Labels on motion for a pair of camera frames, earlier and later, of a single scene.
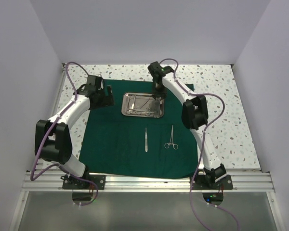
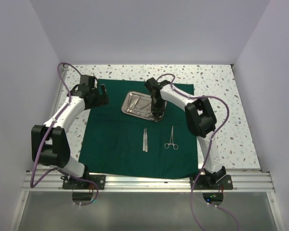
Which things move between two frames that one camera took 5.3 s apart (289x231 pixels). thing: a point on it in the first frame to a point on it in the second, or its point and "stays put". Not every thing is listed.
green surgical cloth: (113, 146) stays put
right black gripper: (163, 94) to (156, 110)
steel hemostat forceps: (171, 142) stays put
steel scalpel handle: (146, 141) stays put
